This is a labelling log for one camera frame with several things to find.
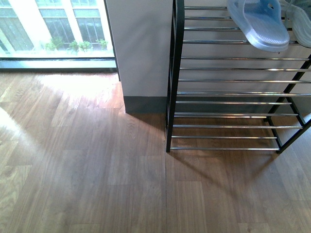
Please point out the black metal shoe rack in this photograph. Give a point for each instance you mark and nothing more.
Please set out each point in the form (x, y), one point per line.
(225, 94)

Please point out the light blue slipper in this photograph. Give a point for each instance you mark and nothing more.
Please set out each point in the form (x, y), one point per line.
(261, 23)

